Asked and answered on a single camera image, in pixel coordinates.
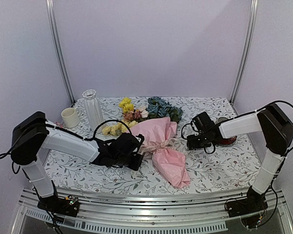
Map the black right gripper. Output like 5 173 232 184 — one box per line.
187 132 211 151

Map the cream printed ribbon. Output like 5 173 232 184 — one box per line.
140 138 182 153

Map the pink flower bouquet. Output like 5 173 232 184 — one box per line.
102 97 190 189

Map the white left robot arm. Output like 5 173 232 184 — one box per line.
10 111 145 212

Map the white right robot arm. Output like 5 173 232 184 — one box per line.
182 100 293 213

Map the white ribbed ceramic vase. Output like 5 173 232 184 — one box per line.
82 89 104 131

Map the striped black white cup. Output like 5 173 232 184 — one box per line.
217 117 228 123

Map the floral patterned tablecloth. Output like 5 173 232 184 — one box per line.
42 97 260 195

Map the cream ceramic mug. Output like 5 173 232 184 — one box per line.
61 108 80 128

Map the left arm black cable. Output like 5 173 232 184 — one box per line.
0 119 132 175

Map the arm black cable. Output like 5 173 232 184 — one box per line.
180 100 293 176
0 119 132 175

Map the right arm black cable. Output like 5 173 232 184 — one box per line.
180 100 293 176

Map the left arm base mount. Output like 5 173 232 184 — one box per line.
37 195 80 217

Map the aluminium front rail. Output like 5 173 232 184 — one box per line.
11 187 293 234

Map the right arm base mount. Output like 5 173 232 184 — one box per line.
224 186 268 217

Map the right aluminium frame post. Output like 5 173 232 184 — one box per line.
230 0 258 106

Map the aluminium frame post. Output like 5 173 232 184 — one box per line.
230 0 258 106
45 0 75 105

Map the left aluminium frame post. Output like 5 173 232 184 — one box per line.
45 0 75 105

